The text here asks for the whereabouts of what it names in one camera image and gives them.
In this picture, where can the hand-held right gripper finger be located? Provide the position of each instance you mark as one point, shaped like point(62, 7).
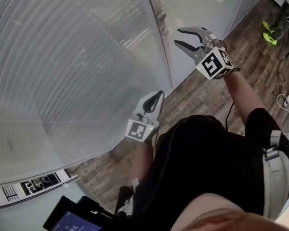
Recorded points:
point(195, 30)
point(190, 50)

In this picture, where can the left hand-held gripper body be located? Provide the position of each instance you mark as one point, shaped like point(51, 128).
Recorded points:
point(138, 130)

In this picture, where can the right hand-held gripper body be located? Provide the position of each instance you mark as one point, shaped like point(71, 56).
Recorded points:
point(214, 64)

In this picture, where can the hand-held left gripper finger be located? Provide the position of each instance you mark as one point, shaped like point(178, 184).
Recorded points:
point(142, 101)
point(161, 102)

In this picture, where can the grey horizontal window blinds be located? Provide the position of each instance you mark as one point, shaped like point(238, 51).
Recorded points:
point(62, 68)

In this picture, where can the person's left forearm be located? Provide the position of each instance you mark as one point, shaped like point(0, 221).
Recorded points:
point(144, 157)

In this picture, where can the person's right forearm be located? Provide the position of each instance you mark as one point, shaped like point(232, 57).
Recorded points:
point(240, 95)

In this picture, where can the round metal door knob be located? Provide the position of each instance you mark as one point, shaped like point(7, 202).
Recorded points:
point(161, 16)
point(164, 31)

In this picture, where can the person's black shirt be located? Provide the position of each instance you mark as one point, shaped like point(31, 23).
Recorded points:
point(207, 165)

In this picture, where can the black tablet with lit screen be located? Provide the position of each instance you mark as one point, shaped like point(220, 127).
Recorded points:
point(69, 221)

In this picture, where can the metal glass door frame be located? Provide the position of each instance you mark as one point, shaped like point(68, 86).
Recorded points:
point(162, 47)

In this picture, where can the white window sill frame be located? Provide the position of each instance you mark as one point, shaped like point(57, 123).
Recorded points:
point(33, 191)

